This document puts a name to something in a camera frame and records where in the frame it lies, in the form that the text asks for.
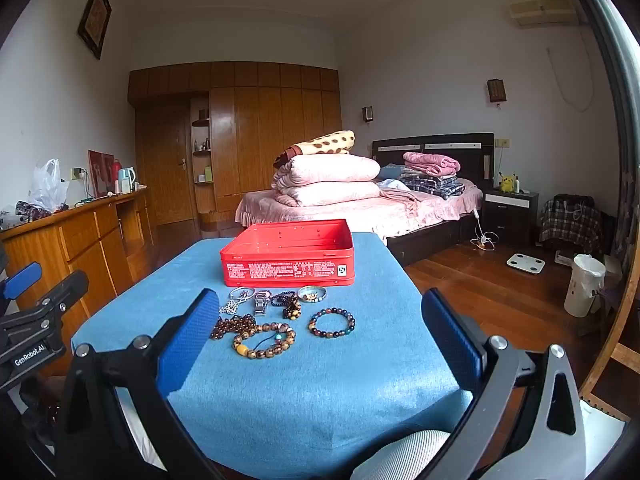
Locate dark bead bracelet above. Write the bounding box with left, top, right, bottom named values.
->
left=270, top=290, right=303, bottom=320

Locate blue table cloth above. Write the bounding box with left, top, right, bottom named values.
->
left=70, top=232, right=473, bottom=480

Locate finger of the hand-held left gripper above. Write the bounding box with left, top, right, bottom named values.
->
left=37, top=270, right=90, bottom=322
left=0, top=262, right=44, bottom=302

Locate dark nightstand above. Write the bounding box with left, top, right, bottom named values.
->
left=482, top=188, right=540, bottom=247

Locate white plastic bag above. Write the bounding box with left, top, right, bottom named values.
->
left=28, top=159, right=70, bottom=211

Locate white air conditioner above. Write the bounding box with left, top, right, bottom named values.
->
left=509, top=0, right=581, bottom=28

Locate folded pink blanket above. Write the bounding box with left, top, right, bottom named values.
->
left=402, top=151, right=461, bottom=177

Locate white wall cable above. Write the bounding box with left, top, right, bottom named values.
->
left=545, top=25, right=594, bottom=113

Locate wooden sideboard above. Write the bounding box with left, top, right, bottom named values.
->
left=0, top=187, right=156, bottom=351

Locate red picture board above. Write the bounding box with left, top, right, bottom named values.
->
left=88, top=150, right=117, bottom=198

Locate wooden door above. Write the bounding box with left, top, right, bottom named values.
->
left=136, top=110, right=195, bottom=225

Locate tiger-eye bead bracelet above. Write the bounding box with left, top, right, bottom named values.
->
left=231, top=321, right=297, bottom=361

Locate stack of plaid clothes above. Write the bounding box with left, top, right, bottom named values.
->
left=400, top=172, right=466, bottom=199

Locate multicolour bead bracelet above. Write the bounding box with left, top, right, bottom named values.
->
left=307, top=307, right=357, bottom=340

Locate brown spotted blanket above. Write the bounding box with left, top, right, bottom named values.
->
left=274, top=130, right=356, bottom=168

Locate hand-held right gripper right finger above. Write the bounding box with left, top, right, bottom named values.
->
left=421, top=287, right=587, bottom=480

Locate red metal tin box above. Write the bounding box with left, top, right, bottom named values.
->
left=220, top=219, right=357, bottom=287

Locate bed with pink sheet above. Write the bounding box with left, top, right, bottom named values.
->
left=235, top=132, right=496, bottom=267

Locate chair with plaid cloth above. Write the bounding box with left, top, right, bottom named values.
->
left=539, top=193, right=603, bottom=256

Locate wooden wardrobe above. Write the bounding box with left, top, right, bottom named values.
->
left=127, top=61, right=342, bottom=226

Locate dark wooden headboard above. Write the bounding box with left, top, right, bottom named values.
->
left=371, top=132, right=496, bottom=187

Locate dark framed wall picture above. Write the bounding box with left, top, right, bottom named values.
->
left=77, top=0, right=112, bottom=60

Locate folded pink quilt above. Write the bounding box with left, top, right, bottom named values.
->
left=274, top=154, right=381, bottom=185
left=272, top=180, right=382, bottom=207

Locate brown bead necklace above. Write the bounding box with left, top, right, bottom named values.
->
left=210, top=312, right=262, bottom=341

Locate silver chain necklace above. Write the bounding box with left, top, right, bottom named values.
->
left=218, top=287, right=257, bottom=317

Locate white trash bin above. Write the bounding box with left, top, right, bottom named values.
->
left=564, top=254, right=607, bottom=318

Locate white bathroom scale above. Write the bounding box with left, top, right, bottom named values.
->
left=506, top=254, right=546, bottom=277

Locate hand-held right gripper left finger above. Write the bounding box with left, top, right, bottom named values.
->
left=55, top=287, right=221, bottom=480

